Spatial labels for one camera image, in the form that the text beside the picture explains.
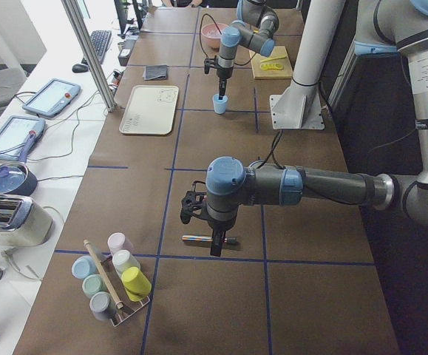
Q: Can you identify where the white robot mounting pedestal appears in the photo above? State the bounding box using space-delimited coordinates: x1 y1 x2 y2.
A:
270 0 345 130

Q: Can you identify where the grey folded cloth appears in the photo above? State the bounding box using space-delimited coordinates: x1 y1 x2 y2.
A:
143 65 169 81

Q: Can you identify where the yellow plastic knife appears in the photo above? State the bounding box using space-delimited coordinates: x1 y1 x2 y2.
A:
260 55 287 63

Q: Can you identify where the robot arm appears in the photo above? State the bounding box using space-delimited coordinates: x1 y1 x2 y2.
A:
215 1 279 100
197 1 428 256

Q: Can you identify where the aluminium frame post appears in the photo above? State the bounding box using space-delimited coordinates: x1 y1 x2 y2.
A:
61 0 117 112

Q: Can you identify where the steel muddler black tip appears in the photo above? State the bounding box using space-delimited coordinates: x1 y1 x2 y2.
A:
181 234 238 245

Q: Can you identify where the white wire cup rack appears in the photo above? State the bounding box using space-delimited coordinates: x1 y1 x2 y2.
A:
101 256 151 327

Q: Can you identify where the black computer mouse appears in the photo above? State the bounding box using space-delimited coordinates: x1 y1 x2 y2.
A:
72 64 89 73

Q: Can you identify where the pink cup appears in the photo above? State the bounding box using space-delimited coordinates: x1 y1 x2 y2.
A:
107 232 135 254

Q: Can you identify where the yellow green cup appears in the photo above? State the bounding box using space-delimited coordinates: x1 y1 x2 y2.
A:
121 266 152 302

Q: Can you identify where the blue saucepan with lid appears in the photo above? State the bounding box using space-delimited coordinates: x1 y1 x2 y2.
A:
0 131 42 196

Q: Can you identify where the cream toaster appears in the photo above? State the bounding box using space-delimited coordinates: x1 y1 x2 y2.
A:
0 195 52 246

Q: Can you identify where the cream bear serving tray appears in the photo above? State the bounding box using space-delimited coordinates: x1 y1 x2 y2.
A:
119 85 179 135

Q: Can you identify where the grey cup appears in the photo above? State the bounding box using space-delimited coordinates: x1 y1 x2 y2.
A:
89 291 117 321

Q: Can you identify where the teach pendant tablet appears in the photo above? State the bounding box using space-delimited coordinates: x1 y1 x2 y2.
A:
22 78 81 118
0 116 46 161

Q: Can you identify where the bamboo cutting board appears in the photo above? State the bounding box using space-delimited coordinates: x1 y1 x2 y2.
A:
249 46 293 80

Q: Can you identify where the light blue rack cup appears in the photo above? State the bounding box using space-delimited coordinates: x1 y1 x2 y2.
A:
71 255 98 280

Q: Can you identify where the wooden stick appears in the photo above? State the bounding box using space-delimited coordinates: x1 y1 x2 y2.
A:
84 239 123 311

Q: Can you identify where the mint green cup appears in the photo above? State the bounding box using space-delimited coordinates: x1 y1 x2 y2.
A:
82 274 107 299

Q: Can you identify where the white cup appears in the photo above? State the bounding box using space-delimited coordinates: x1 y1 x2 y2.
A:
112 249 141 277

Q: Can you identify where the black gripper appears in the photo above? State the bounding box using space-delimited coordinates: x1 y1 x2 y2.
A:
217 67 230 99
208 218 236 257

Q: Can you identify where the pink bowl of ice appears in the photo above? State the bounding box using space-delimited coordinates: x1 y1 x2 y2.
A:
201 23 228 50

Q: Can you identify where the light blue plastic cup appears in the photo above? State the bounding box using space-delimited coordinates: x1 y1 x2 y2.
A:
212 94 228 115

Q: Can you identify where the black keyboard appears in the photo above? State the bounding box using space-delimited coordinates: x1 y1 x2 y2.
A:
90 30 112 64

